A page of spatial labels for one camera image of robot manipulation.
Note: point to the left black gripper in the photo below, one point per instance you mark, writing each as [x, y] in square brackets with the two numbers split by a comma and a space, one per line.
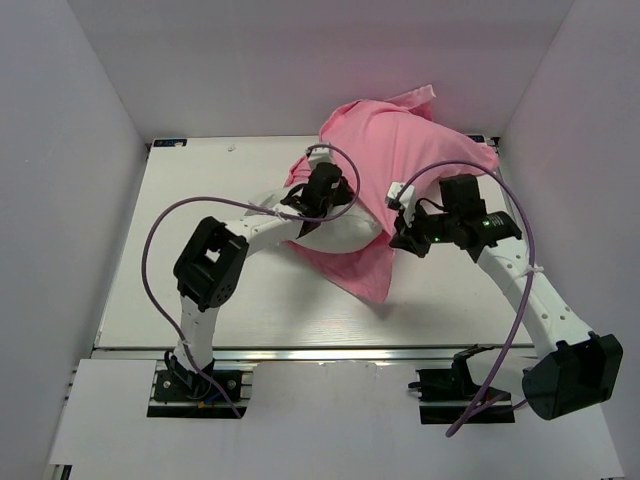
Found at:
[341, 196]

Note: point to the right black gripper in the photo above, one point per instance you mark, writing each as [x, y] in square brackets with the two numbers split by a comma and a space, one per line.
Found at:
[406, 238]

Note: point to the white pillow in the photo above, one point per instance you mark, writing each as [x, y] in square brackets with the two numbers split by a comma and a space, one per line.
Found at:
[349, 233]

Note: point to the pink pillowcase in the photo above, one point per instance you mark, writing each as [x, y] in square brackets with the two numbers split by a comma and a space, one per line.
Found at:
[385, 141]

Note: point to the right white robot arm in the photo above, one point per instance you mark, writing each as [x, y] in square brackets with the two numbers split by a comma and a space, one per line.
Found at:
[575, 367]

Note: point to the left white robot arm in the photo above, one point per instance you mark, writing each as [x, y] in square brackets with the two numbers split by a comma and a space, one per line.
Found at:
[209, 268]

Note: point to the right blue corner label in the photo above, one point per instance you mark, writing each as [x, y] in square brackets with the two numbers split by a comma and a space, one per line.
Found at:
[476, 138]

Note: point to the blue corner label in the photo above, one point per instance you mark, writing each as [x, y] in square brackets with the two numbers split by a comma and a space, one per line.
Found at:
[476, 138]
[169, 143]

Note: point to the left blue corner label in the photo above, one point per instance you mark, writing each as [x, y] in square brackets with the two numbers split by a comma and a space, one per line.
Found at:
[169, 143]

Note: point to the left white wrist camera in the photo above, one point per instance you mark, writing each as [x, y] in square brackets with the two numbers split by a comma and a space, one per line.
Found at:
[316, 155]

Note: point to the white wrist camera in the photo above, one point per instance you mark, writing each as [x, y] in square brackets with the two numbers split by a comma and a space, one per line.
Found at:
[316, 155]
[401, 197]

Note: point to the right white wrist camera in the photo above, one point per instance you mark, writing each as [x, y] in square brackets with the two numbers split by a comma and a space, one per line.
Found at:
[401, 197]

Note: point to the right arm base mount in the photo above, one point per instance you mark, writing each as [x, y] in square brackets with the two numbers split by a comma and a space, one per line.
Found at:
[445, 393]

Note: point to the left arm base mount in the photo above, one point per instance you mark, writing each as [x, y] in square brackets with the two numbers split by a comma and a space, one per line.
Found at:
[178, 392]

